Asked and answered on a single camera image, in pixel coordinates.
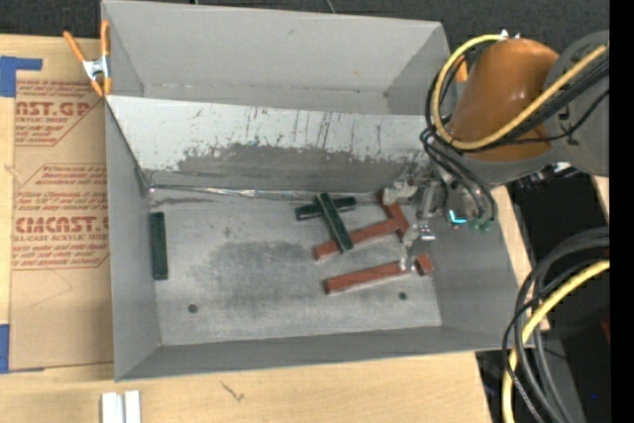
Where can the short red-brown block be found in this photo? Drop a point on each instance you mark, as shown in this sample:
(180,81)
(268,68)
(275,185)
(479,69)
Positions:
(424,264)

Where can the grey metal bin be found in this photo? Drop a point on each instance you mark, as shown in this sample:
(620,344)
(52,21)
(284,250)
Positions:
(277,292)

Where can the dark green flat block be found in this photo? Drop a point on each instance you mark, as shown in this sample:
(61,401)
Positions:
(309,211)
(159,246)
(338,225)

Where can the red-brown flat block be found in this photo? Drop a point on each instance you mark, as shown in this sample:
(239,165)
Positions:
(371,234)
(396,213)
(364,278)

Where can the brown cardboard board, red print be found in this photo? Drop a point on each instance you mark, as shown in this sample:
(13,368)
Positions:
(59,302)

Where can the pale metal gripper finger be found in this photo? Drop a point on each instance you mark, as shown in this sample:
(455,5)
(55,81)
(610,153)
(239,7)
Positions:
(414,243)
(402,191)

